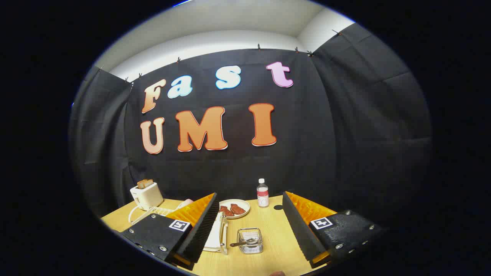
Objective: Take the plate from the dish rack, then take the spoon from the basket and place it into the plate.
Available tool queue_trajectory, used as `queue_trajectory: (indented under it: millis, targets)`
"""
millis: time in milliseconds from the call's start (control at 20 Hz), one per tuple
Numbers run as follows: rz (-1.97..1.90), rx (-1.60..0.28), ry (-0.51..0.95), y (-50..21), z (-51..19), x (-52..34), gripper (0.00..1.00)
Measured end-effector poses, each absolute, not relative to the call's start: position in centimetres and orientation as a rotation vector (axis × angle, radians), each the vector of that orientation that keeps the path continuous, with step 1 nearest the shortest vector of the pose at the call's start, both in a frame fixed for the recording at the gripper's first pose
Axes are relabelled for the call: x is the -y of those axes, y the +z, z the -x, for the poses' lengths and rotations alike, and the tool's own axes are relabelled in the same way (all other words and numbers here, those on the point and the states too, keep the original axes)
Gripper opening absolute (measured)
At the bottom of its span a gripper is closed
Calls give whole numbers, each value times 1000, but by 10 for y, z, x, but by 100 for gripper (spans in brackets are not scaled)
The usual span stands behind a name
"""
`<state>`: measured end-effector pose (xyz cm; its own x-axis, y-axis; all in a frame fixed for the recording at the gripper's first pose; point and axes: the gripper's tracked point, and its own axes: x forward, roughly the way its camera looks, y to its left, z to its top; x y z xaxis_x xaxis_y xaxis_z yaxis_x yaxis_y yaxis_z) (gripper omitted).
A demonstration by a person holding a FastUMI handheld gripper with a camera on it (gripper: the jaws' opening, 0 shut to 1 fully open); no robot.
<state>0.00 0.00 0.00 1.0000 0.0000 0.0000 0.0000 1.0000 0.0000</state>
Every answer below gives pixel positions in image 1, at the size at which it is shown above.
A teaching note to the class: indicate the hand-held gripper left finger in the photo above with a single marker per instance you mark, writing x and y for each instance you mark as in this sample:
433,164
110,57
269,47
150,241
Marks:
203,226

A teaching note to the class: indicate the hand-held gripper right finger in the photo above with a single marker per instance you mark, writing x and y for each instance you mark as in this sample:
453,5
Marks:
299,226

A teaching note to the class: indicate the cream plate with meat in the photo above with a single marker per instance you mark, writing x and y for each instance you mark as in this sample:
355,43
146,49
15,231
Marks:
243,206

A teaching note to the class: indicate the red meat piece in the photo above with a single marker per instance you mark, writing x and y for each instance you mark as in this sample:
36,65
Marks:
238,209
225,211

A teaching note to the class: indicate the clear bottle red label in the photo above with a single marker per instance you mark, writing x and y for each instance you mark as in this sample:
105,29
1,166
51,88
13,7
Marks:
262,195

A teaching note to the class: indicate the cream white toaster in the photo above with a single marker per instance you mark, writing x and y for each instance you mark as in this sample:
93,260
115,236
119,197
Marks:
147,197

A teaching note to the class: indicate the brown toast slice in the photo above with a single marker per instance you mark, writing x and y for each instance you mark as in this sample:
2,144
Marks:
141,184
149,183

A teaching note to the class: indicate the black backdrop cloth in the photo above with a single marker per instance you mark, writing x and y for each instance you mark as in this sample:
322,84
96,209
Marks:
307,134

